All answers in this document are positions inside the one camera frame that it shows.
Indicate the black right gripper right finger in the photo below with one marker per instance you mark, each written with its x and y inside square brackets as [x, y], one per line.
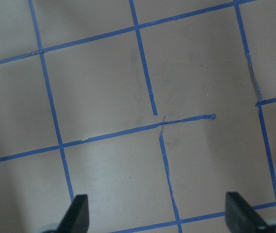
[240, 217]

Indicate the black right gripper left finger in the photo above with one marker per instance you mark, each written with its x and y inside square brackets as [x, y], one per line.
[75, 220]

